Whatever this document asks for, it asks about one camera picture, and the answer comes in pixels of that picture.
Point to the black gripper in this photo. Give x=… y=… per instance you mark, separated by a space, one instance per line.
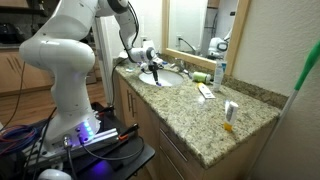
x=153 y=62

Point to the small blue-lidded bottle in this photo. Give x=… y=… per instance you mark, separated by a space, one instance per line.
x=159 y=84

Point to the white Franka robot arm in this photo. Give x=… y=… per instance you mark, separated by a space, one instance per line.
x=60 y=56

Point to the white oval sink basin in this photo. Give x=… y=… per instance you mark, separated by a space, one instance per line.
x=170 y=78

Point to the clear plastic water bottle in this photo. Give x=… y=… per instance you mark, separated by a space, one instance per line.
x=130 y=66

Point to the white contact lens case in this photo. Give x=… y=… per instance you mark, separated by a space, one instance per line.
x=129 y=70

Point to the chrome faucet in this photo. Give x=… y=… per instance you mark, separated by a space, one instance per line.
x=180 y=65

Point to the green cylindrical container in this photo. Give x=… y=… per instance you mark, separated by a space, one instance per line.
x=200 y=77

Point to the wooden vanity cabinet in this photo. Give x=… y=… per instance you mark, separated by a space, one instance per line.
x=143 y=120

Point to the wooden framed mirror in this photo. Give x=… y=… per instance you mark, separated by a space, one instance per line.
x=203 y=61

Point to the white toothpaste tube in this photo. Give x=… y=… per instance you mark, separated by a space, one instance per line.
x=206 y=91

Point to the orange and black clamp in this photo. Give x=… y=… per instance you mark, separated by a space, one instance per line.
x=105 y=110
x=128 y=132

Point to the white tube with yellow cap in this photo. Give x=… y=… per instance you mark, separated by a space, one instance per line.
x=231 y=115

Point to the black robot cart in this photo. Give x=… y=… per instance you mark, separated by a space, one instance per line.
x=126 y=156

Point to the wooden kitchen cabinets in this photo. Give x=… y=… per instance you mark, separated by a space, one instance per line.
x=13 y=71

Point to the white round object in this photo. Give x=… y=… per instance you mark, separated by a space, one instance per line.
x=53 y=175

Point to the white door frame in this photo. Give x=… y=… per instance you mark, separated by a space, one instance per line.
x=105 y=80

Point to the aluminium mounting rail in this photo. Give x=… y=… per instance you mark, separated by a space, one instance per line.
x=103 y=136

